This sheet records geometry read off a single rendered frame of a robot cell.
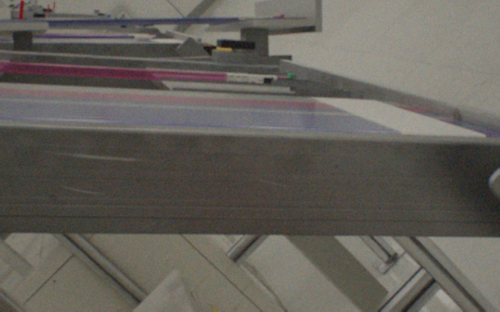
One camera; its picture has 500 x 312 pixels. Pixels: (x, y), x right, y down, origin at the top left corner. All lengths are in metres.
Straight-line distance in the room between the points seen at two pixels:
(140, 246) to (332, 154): 1.53
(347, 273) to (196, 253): 0.60
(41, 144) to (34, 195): 0.03
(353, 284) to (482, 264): 0.43
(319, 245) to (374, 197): 0.97
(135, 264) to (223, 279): 0.22
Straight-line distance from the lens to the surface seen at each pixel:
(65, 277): 2.02
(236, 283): 2.07
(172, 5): 8.62
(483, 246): 1.92
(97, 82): 1.15
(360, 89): 0.86
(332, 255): 1.49
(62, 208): 0.48
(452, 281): 1.38
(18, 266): 2.02
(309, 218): 0.50
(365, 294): 1.54
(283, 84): 0.98
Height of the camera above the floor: 0.99
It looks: 15 degrees down
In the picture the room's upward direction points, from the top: 45 degrees counter-clockwise
